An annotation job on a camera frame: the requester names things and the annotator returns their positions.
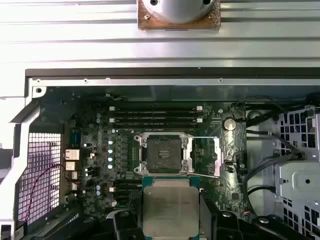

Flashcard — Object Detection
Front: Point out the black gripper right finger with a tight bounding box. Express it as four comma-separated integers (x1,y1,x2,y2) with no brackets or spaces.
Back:
199,189,320,240

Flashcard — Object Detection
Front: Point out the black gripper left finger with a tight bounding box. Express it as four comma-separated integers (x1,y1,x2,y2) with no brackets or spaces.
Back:
24,207,145,240

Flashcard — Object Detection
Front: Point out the silver square CPU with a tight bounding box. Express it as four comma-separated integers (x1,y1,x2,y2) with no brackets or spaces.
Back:
141,175,201,240

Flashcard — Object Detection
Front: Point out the metal socket cover frame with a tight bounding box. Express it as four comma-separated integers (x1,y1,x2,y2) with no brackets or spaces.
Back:
188,135,222,179

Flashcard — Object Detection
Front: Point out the black RAM slot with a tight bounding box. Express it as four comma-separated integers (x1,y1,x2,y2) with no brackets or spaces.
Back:
109,186,143,195
109,118,204,126
115,179,143,187
113,112,200,120
109,106,204,114
113,124,200,132

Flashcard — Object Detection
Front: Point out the CPU socket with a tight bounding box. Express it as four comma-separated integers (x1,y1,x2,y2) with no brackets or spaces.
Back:
134,133,195,176

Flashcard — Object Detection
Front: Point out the silver box drive cage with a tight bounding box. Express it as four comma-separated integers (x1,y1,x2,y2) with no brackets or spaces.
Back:
274,161,320,240

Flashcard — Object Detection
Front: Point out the round silver coin battery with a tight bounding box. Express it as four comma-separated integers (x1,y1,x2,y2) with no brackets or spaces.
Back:
223,117,237,131

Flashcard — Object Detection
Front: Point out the green motherboard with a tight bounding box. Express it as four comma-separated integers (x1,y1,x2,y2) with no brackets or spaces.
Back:
63,99,248,226

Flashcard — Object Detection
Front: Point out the perforated metal drive cage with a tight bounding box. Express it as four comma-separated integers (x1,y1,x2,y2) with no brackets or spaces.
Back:
276,104,320,161

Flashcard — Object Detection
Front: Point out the black silver PC case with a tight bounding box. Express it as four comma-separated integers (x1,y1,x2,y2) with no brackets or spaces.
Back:
0,67,320,240

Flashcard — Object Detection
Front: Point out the black round cable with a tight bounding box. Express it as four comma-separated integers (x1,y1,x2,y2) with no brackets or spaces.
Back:
246,184,277,208

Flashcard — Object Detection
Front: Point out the thin purple wire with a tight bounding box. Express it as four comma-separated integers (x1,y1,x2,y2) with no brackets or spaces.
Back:
25,163,67,222

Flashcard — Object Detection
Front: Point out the thick black cable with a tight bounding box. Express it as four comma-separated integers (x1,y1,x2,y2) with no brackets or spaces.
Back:
246,124,305,161

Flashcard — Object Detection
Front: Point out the black fan wire plug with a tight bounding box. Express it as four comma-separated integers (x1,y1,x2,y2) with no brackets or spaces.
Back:
231,101,248,122

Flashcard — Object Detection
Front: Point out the black braided cable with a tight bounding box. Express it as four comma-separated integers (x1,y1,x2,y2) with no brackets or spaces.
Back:
236,96,287,121

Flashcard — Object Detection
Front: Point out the square brown base plate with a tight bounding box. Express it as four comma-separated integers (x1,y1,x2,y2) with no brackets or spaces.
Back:
137,0,222,32

